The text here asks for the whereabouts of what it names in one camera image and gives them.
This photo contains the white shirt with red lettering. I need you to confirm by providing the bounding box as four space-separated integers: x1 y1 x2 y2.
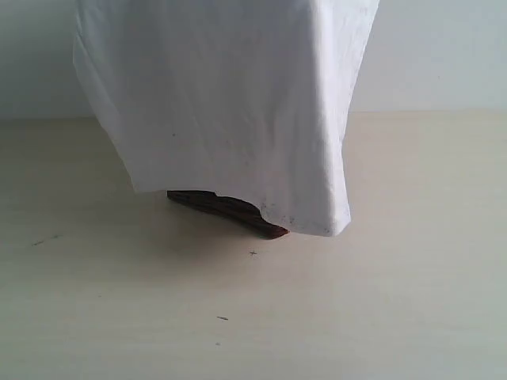
74 1 379 237

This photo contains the brown wicker laundry basket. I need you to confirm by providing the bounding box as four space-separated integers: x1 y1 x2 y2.
166 191 289 240

